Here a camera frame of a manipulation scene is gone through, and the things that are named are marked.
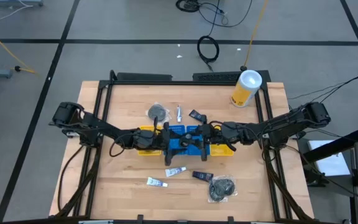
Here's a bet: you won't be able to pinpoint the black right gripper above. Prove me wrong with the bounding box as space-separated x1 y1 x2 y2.
187 124 222 162

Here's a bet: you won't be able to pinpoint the grey Dove roll-on deodorant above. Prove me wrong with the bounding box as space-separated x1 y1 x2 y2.
180 134 193 149

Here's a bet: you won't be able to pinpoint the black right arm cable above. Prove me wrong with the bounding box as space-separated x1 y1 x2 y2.
209 120 237 152

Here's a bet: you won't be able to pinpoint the blue plastic basket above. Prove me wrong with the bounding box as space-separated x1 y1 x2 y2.
162 124 188 156
185 124 211 156

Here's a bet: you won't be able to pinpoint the thin black cable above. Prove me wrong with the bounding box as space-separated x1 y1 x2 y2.
197 0 254 29

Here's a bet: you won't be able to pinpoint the black beam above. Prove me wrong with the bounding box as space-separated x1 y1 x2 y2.
303 126 358 163

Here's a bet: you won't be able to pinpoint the yellow cable with black plug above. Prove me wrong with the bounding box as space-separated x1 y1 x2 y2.
0 23 39 76

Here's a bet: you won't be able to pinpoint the black cable bundle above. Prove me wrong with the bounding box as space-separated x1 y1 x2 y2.
55 145 101 218
261 148 311 222

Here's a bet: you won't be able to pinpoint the black flat box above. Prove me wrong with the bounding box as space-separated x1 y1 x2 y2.
116 72 173 82

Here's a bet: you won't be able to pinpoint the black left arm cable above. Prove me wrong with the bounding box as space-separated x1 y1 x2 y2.
109 133 133 158

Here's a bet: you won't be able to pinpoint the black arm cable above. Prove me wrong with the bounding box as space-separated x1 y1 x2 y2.
109 133 133 158
209 120 237 152

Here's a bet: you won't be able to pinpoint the white sheet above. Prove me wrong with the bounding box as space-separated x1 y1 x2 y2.
308 139 352 177

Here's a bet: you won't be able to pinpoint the black vented box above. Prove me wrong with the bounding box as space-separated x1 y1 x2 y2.
192 70 272 83

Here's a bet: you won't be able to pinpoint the yellow plastic basket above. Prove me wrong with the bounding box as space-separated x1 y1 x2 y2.
137 125 164 156
209 124 235 157

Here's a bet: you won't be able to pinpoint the yellow canister with white lid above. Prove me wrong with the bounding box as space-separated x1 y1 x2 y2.
230 69 263 108

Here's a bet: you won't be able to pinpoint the grey stand base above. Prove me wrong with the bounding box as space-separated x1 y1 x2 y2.
0 0 44 7

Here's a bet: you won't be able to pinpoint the long yellow cable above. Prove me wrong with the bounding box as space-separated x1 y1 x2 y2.
240 0 269 72

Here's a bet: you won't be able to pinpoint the black cable coil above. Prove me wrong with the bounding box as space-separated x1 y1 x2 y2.
175 0 201 14

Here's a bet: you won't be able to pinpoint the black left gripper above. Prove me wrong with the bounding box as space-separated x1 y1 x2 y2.
152 122 186 166

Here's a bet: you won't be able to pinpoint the black desk cables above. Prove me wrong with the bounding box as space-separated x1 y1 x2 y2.
287 74 358 104

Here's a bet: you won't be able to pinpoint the black metal table frame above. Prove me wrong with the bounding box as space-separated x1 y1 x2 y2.
53 70 316 223

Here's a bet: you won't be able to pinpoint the black power cable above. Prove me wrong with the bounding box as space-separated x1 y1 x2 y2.
196 0 226 72

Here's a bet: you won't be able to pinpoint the white cable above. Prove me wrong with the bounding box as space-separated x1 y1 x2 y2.
0 3 34 32

